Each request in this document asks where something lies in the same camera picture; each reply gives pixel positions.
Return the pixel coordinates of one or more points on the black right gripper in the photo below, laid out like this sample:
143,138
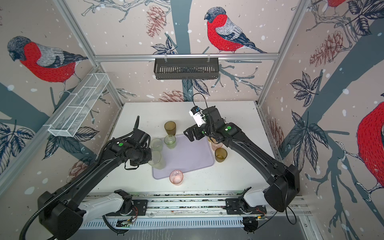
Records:
196,128

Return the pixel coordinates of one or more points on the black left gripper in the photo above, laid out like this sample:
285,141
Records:
148,159

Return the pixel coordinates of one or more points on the brown textured tall glass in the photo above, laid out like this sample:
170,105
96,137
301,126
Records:
170,128

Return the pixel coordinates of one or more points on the clear green glass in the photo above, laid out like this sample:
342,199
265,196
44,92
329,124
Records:
170,141

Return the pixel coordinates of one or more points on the pale green frosted tall glass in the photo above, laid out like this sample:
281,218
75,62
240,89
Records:
157,160

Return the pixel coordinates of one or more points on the pale green textured glass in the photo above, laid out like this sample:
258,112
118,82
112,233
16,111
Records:
157,144

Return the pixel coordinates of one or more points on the pink clear glass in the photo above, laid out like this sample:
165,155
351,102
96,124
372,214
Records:
176,177

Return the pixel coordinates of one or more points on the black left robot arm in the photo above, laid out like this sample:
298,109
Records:
60,211

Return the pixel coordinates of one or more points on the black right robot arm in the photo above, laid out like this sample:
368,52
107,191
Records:
283,180

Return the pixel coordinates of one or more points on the lilac plastic tray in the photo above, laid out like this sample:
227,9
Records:
186,156

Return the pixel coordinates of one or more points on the pink frosted glass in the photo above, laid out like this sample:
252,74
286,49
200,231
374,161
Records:
215,146

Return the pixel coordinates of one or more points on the brown textured short glass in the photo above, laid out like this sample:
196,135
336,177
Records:
220,155

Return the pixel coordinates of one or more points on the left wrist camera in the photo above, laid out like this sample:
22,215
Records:
140,139

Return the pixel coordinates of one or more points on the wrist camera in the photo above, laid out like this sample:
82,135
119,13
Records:
196,114
140,139

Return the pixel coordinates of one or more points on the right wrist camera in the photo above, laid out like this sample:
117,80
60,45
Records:
196,114

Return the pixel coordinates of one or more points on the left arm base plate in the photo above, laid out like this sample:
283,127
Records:
138,208

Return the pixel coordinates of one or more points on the black wall basket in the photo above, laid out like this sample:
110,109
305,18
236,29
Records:
186,69

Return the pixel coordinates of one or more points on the aluminium mounting rail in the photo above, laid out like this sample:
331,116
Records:
193,204

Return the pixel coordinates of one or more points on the white wire mesh shelf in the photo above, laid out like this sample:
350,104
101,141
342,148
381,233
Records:
71,118

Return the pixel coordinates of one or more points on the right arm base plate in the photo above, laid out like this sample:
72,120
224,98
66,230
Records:
239,207

